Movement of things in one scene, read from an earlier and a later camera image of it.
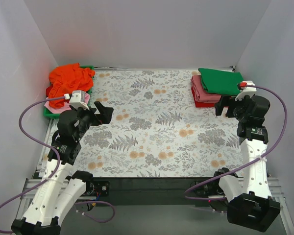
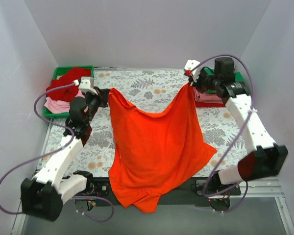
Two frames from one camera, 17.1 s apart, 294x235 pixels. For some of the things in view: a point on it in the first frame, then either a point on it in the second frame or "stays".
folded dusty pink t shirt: [201, 94] stays
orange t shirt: [67, 79] -> [154, 152]
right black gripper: [230, 109] -> [196, 80]
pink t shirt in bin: [67, 105] stays
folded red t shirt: [199, 104] stays
